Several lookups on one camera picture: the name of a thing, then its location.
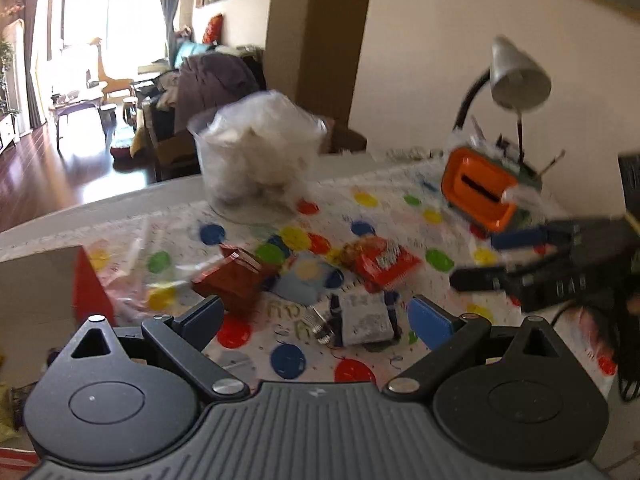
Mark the teal cushion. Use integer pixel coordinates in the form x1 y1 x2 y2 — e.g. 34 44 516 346
174 39 212 69

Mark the blue and white snack packet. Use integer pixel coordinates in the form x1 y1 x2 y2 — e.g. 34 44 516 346
274 254 347 307

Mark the paint brush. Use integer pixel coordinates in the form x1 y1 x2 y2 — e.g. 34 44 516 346
537 149 567 179

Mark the white and grey snack packet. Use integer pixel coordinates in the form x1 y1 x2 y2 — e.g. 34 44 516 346
329 292 402 348

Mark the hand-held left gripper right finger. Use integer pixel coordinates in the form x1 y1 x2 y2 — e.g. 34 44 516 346
381 295 567 403

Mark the dark red snack packet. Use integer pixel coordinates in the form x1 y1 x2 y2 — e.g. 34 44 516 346
191 246 279 317

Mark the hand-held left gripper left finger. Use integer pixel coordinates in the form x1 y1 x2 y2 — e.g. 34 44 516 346
56 294 251 403

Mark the grey blanket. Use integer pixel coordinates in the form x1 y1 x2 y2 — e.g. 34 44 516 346
174 52 262 122

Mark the silver foil candy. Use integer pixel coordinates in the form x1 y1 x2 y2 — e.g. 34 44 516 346
302 307 335 345

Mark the green house plant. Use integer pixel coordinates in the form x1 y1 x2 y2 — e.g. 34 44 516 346
0 39 17 117

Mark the thin clear plastic bag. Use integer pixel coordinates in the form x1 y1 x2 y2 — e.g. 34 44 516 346
501 184 552 212

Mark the black cable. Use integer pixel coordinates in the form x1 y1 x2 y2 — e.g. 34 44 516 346
554 299 640 403

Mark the clear tub of plastic bags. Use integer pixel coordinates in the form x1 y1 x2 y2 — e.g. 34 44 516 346
188 89 329 222

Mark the clear plastic wrapper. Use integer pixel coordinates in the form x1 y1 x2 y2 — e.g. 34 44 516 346
99 219 222 307

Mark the brown curtain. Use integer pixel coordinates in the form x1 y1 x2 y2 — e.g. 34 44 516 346
22 0 44 129

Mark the tan giraffe figure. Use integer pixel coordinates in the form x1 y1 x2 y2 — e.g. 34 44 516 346
89 37 137 107

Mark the balloon print tablecloth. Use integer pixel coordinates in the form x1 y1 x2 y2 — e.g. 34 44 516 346
0 159 622 397

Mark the red cardboard box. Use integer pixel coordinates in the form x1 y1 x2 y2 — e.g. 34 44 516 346
0 244 119 387

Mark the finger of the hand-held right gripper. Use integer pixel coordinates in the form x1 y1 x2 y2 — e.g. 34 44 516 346
449 257 547 293
491 222 582 253

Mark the wooden coffee table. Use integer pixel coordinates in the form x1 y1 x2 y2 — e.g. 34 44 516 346
49 92 104 152

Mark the orange and green holder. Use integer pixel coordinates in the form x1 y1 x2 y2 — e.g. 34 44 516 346
440 147 544 234

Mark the grey curtain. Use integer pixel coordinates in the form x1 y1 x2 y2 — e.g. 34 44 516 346
159 0 187 69

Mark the grey desk lamp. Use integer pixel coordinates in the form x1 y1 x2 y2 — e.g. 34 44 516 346
452 35 554 134

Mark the bright red snack packet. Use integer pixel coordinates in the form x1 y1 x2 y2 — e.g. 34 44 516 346
344 237 424 294

